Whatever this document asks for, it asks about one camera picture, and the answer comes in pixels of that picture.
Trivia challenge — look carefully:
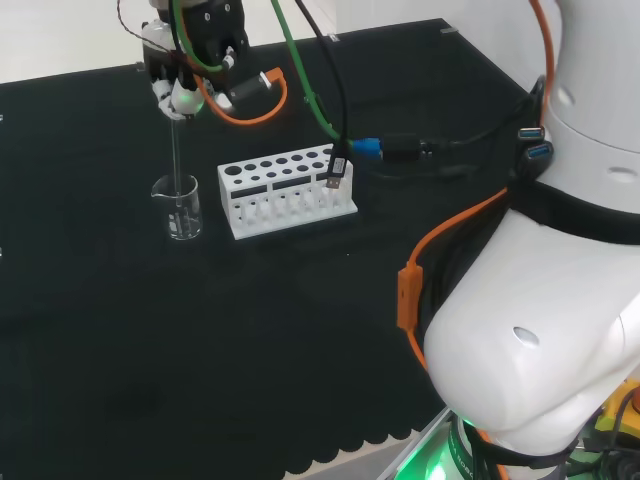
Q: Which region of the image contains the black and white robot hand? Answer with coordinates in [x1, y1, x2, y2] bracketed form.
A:
[141, 18, 207, 122]

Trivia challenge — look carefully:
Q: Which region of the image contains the clear glass rod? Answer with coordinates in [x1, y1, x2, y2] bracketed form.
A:
[170, 115, 183, 211]

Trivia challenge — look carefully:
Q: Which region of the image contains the clear glass beaker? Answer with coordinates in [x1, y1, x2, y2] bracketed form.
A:
[150, 174, 204, 242]

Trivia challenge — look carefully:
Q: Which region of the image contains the white test tube rack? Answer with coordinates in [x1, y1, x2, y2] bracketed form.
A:
[216, 143, 359, 241]

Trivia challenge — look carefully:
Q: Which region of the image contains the black bench cloth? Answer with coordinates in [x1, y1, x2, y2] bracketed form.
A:
[0, 18, 551, 480]

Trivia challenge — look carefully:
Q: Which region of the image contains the yellow stop button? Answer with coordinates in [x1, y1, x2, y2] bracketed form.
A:
[593, 378, 640, 441]

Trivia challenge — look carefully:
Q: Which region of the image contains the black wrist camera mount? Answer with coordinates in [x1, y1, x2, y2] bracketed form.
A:
[172, 0, 249, 76]

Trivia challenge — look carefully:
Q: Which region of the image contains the orange cable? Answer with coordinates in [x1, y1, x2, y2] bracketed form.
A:
[193, 67, 290, 127]
[396, 0, 557, 480]

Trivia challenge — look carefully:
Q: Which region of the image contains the green cable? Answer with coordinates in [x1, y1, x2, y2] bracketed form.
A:
[167, 0, 359, 149]

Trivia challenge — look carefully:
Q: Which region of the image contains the black cable with USB plug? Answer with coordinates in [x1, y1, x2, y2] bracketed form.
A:
[293, 0, 351, 192]

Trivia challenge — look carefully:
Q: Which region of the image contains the blue cable connector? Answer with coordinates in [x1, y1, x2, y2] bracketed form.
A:
[349, 137, 387, 161]

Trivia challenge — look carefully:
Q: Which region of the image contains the black adapter cable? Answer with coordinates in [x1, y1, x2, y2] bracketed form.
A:
[382, 94, 549, 179]

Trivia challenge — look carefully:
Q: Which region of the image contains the grey metal base plate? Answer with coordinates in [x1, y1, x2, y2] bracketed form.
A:
[374, 405, 454, 480]

